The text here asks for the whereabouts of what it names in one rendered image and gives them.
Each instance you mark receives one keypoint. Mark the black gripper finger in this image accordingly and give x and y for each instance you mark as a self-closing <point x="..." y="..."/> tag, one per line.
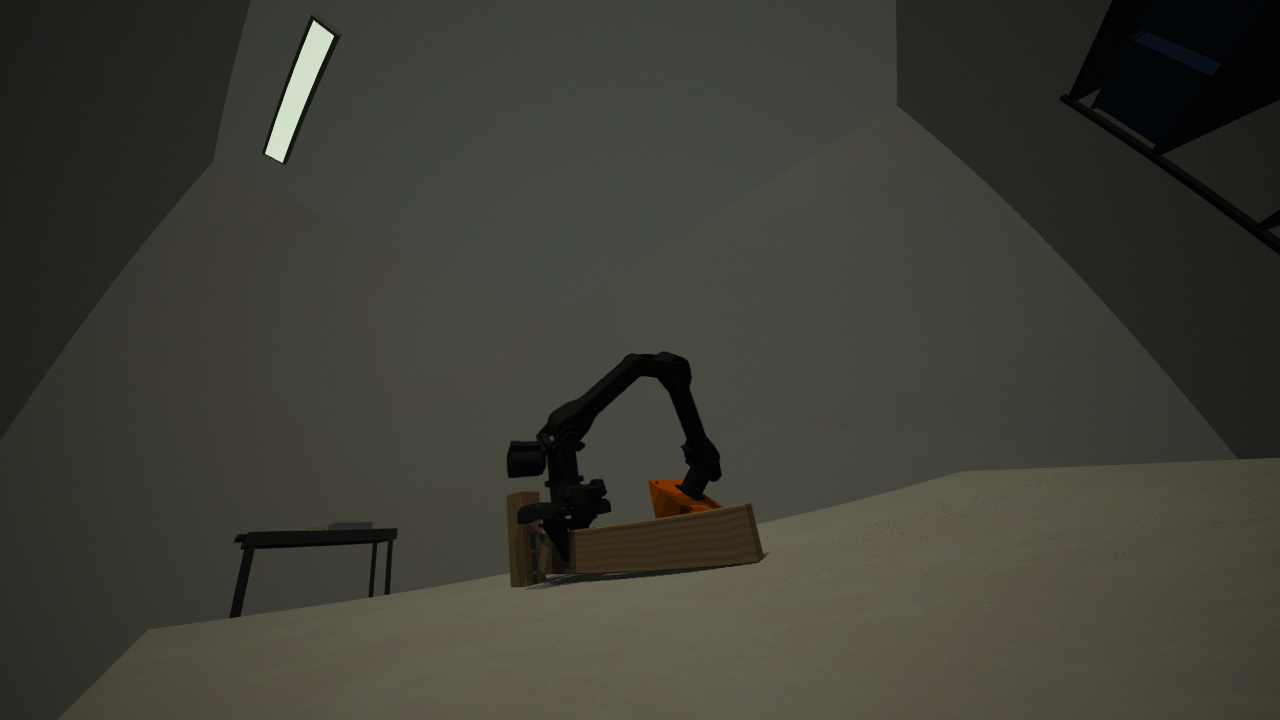
<point x="581" y="523"/>
<point x="558" y="533"/>

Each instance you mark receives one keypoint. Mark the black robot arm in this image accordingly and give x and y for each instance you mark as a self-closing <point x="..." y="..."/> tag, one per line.
<point x="569" y="423"/>

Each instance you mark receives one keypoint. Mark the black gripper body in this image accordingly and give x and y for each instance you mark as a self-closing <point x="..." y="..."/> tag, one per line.
<point x="550" y="511"/>

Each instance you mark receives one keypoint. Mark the dark brown wooden post with slot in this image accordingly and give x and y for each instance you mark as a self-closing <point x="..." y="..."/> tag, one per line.
<point x="522" y="539"/>

